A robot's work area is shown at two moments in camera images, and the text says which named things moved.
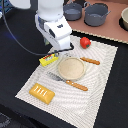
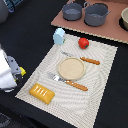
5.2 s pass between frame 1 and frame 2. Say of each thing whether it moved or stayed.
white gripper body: moved
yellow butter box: moved
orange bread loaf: stayed
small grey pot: stayed
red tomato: stayed
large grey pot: stayed
